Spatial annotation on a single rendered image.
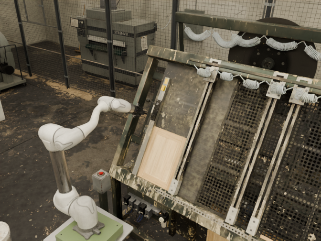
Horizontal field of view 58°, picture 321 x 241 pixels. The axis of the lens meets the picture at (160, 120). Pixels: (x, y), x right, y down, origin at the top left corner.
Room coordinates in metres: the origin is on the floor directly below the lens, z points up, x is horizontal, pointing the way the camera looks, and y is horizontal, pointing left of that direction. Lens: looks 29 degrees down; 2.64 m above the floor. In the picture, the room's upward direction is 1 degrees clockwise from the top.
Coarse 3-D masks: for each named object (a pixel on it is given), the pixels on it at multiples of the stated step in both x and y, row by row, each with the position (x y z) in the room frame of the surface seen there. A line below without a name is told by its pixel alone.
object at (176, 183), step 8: (216, 72) 2.29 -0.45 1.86; (208, 80) 2.28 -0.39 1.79; (216, 80) 2.34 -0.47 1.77; (208, 88) 2.28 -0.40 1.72; (208, 96) 2.24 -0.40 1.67; (200, 104) 2.22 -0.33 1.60; (208, 104) 2.25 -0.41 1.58; (200, 112) 2.18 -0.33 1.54; (200, 120) 2.15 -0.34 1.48; (192, 128) 2.13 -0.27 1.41; (200, 128) 2.16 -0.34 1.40; (192, 136) 2.09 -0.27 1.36; (184, 144) 2.07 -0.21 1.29; (192, 144) 2.06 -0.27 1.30; (184, 152) 2.04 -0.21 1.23; (184, 160) 1.99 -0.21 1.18; (176, 168) 1.98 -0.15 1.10; (184, 168) 1.98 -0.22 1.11; (176, 176) 1.95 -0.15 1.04; (176, 184) 1.90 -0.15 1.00; (168, 192) 1.89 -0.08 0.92; (176, 192) 1.89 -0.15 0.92
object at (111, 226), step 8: (104, 216) 1.70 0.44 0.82; (72, 224) 1.61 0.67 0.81; (112, 224) 1.61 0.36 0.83; (120, 224) 1.61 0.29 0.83; (64, 232) 1.53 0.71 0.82; (72, 232) 1.53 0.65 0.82; (104, 232) 1.53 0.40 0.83; (112, 232) 1.53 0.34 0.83; (120, 232) 1.58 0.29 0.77; (56, 240) 1.49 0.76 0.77; (64, 240) 1.46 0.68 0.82; (72, 240) 1.46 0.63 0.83; (80, 240) 1.46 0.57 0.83; (88, 240) 1.46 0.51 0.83; (96, 240) 1.46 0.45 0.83; (104, 240) 1.46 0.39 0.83; (112, 240) 1.50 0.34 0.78
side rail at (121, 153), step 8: (152, 64) 2.72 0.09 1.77; (144, 72) 2.69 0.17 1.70; (152, 72) 2.72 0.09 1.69; (144, 80) 2.64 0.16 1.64; (144, 88) 2.62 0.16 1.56; (136, 96) 2.58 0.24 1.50; (144, 96) 2.62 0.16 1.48; (136, 104) 2.53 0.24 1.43; (128, 120) 2.47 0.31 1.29; (136, 120) 2.51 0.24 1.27; (128, 128) 2.42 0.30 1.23; (128, 136) 2.41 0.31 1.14; (120, 144) 2.36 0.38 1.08; (128, 144) 2.41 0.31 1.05; (120, 152) 2.32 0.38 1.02; (120, 160) 2.31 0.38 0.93
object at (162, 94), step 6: (168, 78) 2.54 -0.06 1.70; (168, 84) 2.52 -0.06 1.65; (162, 96) 2.46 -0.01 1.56; (162, 102) 2.45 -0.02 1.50; (150, 120) 2.38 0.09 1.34; (156, 120) 2.38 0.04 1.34; (150, 126) 2.34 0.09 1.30; (150, 132) 2.31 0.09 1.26; (144, 138) 2.30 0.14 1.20; (144, 144) 2.26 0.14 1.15; (144, 150) 2.23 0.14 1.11; (138, 156) 2.22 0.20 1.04; (138, 162) 2.19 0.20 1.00; (138, 168) 2.15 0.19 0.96
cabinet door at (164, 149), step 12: (156, 132) 2.30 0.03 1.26; (168, 132) 2.25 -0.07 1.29; (156, 144) 2.24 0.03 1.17; (168, 144) 2.19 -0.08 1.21; (180, 144) 2.14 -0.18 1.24; (144, 156) 2.22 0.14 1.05; (156, 156) 2.17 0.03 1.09; (168, 156) 2.12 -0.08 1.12; (180, 156) 2.08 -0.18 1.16; (144, 168) 2.15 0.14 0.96; (156, 168) 2.10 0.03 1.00; (168, 168) 2.06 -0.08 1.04; (156, 180) 2.03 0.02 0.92; (168, 180) 1.99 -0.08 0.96
